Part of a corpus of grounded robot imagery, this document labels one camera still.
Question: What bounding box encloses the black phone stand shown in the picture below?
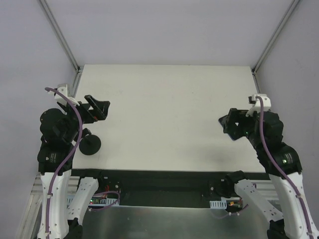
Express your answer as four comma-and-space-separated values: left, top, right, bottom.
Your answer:
79, 128, 101, 156

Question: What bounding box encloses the blue phone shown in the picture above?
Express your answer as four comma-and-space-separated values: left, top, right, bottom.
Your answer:
218, 116, 238, 141

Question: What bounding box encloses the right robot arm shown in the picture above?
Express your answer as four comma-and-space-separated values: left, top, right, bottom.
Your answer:
214, 108, 319, 239

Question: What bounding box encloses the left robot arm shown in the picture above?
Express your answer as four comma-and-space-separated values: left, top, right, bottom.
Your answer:
37, 95, 110, 239

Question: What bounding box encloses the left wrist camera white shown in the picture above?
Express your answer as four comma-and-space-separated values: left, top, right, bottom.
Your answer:
54, 83, 69, 105

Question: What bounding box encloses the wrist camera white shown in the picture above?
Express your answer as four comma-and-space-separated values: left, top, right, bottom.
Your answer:
54, 83, 69, 105
246, 94, 272, 117

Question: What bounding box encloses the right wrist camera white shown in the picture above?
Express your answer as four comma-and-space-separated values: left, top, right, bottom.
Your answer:
246, 94, 272, 117

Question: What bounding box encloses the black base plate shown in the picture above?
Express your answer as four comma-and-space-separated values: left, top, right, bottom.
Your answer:
71, 169, 270, 207

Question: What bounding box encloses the right white cable duct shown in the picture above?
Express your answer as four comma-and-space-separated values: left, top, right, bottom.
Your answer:
209, 200, 227, 210

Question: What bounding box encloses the white cable duct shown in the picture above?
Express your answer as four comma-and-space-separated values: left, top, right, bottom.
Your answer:
66, 196, 118, 206
209, 200, 227, 210

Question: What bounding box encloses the left white cable duct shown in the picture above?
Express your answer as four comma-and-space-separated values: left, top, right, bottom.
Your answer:
66, 196, 118, 206

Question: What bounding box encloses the left aluminium frame post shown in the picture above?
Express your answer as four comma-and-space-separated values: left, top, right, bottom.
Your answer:
37, 0, 80, 73

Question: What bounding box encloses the aluminium frame post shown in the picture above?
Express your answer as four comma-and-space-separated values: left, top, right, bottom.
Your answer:
251, 0, 301, 73
37, 0, 80, 73

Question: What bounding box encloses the right aluminium frame post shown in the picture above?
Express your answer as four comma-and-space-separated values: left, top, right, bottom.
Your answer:
251, 0, 301, 73

